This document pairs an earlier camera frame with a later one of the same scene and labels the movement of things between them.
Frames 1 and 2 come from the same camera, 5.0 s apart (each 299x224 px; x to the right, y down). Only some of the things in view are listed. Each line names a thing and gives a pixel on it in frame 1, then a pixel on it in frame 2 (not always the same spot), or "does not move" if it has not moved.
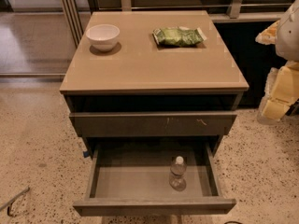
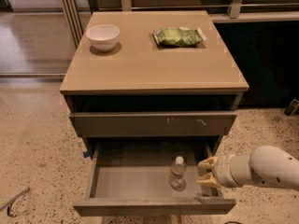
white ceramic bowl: x=103 y=37 does not move
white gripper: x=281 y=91 -> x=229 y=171
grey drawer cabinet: x=152 y=95 does not move
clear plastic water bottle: x=178 y=171 does not move
